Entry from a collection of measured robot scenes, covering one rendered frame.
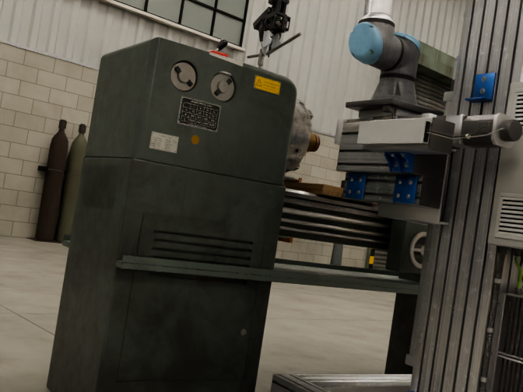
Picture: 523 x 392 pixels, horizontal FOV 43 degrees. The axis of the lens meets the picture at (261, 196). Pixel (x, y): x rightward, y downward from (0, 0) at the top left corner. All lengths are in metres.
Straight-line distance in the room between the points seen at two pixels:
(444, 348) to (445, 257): 0.28
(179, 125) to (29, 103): 7.09
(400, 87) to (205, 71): 0.64
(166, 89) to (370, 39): 0.66
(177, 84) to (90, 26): 7.52
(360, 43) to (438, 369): 1.03
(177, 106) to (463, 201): 0.95
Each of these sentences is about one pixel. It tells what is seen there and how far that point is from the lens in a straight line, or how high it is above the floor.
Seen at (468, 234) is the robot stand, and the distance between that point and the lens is 2.11.
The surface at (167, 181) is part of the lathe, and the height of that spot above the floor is 0.81.
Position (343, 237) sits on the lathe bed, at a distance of 2.74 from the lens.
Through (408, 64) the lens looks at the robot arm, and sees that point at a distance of 2.23.
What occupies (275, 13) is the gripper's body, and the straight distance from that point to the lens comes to 2.52.
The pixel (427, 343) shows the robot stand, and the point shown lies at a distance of 2.20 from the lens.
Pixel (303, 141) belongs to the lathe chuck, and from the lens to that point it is 2.59.
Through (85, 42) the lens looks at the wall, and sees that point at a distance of 9.65.
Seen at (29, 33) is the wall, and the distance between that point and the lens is 9.37.
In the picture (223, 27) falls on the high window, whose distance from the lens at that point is 10.94.
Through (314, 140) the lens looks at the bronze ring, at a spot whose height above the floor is 1.09.
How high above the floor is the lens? 0.74
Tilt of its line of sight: 2 degrees up
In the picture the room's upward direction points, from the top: 9 degrees clockwise
